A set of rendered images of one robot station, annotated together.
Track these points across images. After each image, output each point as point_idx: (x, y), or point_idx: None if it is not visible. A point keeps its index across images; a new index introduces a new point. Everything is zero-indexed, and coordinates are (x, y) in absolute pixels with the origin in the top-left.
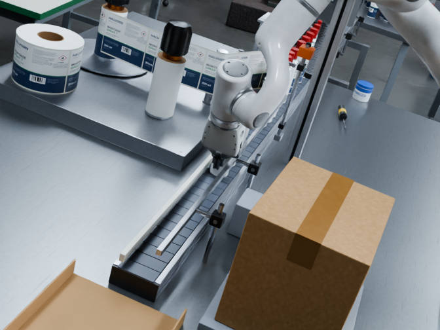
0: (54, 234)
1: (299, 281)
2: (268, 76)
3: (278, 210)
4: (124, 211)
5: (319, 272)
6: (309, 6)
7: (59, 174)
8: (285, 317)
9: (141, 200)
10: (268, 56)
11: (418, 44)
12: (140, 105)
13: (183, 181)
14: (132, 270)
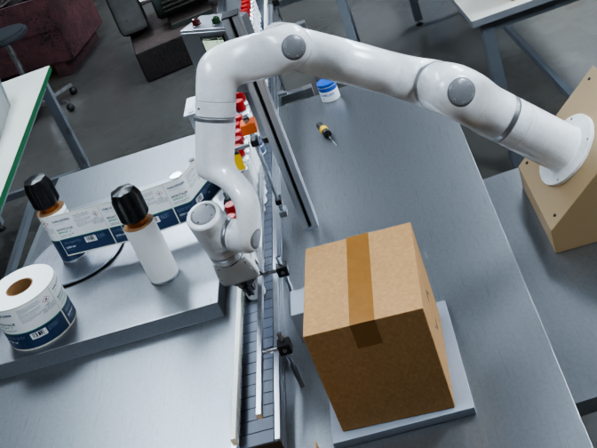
0: None
1: (382, 356)
2: (234, 202)
3: (324, 315)
4: (205, 395)
5: (390, 339)
6: (221, 119)
7: (126, 404)
8: (394, 389)
9: (211, 371)
10: (221, 185)
11: (333, 77)
12: (143, 281)
13: (234, 324)
14: (250, 444)
